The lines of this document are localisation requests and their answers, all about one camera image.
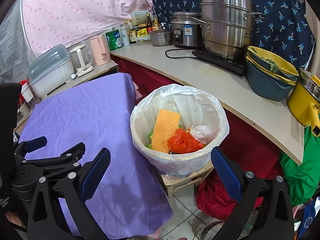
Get wooden stool under bin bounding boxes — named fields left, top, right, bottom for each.
left=156, top=161, right=214, bottom=197

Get steel rice cooker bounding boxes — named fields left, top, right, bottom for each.
left=171, top=11, right=203, bottom=48

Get orange foam net sleeve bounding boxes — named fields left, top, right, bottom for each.
left=151, top=109, right=181, bottom=153

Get yellow green snack bag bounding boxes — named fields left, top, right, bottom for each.
left=147, top=124, right=183, bottom=154

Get large steel steamer pot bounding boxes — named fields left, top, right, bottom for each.
left=195, top=0, right=266, bottom=60

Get white bottle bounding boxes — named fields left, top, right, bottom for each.
left=120, top=26, right=130, bottom=47

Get red plastic bag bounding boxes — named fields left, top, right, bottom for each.
left=167, top=128, right=205, bottom=154

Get lidded white dish rack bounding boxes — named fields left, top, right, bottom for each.
left=28, top=44, right=74, bottom=98

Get dark soy sauce bottle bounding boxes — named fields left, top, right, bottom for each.
left=127, top=20, right=136, bottom=44

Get small steel pot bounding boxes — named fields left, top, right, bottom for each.
left=150, top=29, right=173, bottom=47

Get yellow enamel pot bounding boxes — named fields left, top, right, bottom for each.
left=287, top=68, right=319, bottom=137

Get black power cable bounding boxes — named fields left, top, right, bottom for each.
left=164, top=48, right=201, bottom=60

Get white cup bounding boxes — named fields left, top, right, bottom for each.
left=21, top=83, right=34, bottom=102

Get purple tablecloth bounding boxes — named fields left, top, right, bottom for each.
left=20, top=73, right=173, bottom=239

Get stacked teal yellow bowls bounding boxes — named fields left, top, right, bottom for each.
left=246, top=46, right=299, bottom=102

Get white tissue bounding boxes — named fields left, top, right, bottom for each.
left=190, top=125, right=211, bottom=145

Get white glass kettle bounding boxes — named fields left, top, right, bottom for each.
left=69, top=44, right=93, bottom=77

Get black induction cooktop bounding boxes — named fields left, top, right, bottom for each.
left=192, top=50, right=246, bottom=76

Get pink electric kettle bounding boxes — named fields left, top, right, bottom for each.
left=89, top=35, right=111, bottom=66

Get white lined trash bin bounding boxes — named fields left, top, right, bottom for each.
left=130, top=84, right=229, bottom=176

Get white box on counter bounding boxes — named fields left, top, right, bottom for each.
left=130, top=10, right=150, bottom=26

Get green plastic bag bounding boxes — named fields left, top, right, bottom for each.
left=279, top=127, right=320, bottom=206

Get blue patterned wall cloth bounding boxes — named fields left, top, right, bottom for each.
left=152, top=0, right=316, bottom=69

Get green canister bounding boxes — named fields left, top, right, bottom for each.
left=105, top=29, right=123, bottom=51

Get pink dotted curtain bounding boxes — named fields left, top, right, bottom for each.
left=22, top=0, right=152, bottom=56

